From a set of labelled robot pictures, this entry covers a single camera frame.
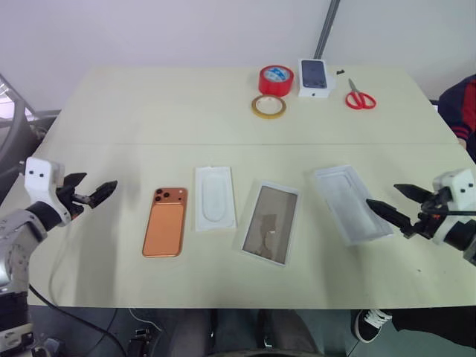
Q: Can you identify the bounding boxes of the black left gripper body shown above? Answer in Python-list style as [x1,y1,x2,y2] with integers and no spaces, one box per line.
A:
[55,181,94,223]

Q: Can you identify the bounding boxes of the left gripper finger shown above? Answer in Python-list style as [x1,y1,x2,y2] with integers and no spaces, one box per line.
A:
[63,171,89,190]
[86,179,119,208]

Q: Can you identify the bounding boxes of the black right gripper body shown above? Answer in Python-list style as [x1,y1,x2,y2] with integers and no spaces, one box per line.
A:
[408,187,454,242]

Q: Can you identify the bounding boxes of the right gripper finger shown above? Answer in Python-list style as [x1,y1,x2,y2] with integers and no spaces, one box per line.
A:
[393,182,434,205]
[364,198,414,237]

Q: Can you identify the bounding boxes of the white plastic tray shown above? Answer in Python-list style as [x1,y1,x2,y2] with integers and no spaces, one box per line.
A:
[311,164,395,248]

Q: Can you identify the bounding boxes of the white box, dark phone print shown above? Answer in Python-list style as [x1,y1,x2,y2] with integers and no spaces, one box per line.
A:
[297,57,336,100]

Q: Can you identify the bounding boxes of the orange smartphone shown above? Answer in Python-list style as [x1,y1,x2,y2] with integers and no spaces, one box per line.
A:
[141,187,190,259]

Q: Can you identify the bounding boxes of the person in dark red-striped jacket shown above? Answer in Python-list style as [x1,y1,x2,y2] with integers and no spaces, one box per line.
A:
[437,73,476,150]

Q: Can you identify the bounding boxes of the black and white sneaker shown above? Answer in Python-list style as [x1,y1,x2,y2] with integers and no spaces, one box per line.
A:
[350,308,394,344]

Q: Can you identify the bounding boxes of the white moulded insert tray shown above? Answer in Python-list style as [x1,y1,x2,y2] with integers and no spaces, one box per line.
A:
[193,165,239,234]

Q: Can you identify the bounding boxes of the screen protector in sleeve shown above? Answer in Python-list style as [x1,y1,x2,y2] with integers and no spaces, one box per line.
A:
[237,179,302,267]

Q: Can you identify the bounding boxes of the small black device under table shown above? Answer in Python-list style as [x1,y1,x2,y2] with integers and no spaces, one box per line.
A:
[126,326,159,357]

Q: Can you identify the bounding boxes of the thin yellow tape roll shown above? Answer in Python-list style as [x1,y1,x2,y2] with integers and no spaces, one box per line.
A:
[249,94,288,120]

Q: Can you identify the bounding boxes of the red tape roll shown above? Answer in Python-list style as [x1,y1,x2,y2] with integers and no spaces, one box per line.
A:
[258,65,295,97]

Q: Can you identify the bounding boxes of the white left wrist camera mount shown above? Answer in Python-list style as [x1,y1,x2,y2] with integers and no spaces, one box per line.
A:
[23,156,72,226]

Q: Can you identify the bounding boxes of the grey metal frame chair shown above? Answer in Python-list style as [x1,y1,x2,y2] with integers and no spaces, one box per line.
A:
[0,71,63,178]

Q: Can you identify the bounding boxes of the red-handled scissors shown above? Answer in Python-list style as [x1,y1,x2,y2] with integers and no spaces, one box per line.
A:
[344,77,378,111]

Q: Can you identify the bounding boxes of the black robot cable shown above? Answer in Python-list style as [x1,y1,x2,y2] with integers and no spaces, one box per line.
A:
[27,281,128,357]

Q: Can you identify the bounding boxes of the grey aluminium profile rail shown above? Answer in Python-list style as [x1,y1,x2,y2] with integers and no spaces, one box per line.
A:
[313,0,341,60]

